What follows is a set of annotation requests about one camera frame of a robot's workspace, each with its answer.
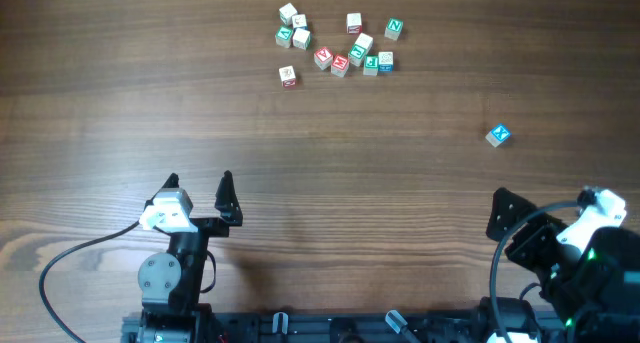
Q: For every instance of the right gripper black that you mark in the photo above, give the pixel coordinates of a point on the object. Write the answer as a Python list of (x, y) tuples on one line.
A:
[(531, 239)]

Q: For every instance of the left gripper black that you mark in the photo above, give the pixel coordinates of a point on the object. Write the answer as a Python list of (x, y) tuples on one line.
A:
[(201, 224)]

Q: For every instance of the blue X letter block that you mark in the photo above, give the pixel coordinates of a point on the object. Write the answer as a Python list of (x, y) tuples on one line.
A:
[(498, 135)]

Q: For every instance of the red V letter block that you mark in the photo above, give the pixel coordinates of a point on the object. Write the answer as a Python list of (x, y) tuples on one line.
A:
[(323, 58)]

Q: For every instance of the red M letter block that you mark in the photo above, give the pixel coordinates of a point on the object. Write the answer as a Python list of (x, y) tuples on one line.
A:
[(340, 65)]

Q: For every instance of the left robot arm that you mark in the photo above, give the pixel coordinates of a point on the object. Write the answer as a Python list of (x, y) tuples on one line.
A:
[(171, 281)]

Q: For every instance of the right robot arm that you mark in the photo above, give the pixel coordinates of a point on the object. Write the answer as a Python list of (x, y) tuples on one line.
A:
[(586, 264)]

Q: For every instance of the green A letter block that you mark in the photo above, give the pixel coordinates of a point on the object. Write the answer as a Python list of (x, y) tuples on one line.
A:
[(283, 36)]

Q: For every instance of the plain top green block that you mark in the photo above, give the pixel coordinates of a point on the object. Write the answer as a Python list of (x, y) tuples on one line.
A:
[(301, 38)]

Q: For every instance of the blue side picture block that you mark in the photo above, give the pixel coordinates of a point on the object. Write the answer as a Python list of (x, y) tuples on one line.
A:
[(386, 61)]

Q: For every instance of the green F letter block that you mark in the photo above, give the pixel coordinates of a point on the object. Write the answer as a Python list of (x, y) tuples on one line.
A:
[(371, 65)]

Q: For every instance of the small picture blue block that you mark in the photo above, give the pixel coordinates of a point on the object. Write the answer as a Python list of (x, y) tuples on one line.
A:
[(299, 21)]

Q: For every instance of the top left teal block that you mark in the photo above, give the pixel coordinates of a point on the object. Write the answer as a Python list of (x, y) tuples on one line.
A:
[(286, 13)]

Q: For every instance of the green N letter block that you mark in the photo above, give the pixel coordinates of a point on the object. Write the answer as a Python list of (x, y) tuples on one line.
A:
[(393, 29)]

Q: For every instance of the green J letter block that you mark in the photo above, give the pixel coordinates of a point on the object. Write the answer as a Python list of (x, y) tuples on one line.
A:
[(357, 54)]

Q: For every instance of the plain block behind J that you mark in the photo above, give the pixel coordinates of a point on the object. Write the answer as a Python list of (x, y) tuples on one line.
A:
[(365, 41)]

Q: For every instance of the red side picture block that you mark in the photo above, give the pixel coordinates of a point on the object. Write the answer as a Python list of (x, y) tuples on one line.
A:
[(354, 23)]

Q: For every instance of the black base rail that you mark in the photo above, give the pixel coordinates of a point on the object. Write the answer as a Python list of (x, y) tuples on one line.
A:
[(447, 326)]

